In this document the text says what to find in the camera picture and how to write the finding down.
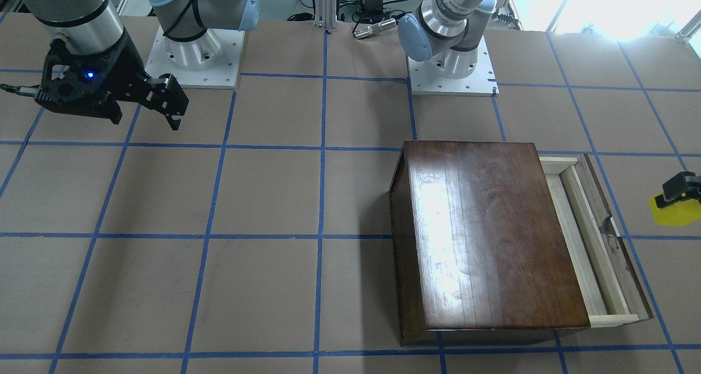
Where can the black power adapter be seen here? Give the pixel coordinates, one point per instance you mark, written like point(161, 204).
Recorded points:
point(372, 9)

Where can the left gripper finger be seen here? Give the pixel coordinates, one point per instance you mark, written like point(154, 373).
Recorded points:
point(682, 187)

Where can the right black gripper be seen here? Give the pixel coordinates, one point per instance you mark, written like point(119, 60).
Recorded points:
point(125, 65)

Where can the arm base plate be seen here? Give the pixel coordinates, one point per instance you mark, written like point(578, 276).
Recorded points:
point(455, 73)
point(211, 62)

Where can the light wood drawer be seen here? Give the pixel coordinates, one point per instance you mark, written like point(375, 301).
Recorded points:
point(610, 285)

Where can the aluminium frame post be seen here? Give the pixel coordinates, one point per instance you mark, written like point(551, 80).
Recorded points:
point(325, 12)

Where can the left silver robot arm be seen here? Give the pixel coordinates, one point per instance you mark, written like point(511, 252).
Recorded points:
point(440, 25)

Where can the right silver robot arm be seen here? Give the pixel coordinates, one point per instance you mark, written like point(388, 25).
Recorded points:
point(89, 27)

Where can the dark wooden drawer cabinet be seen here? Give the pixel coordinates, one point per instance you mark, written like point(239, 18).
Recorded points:
point(478, 246)

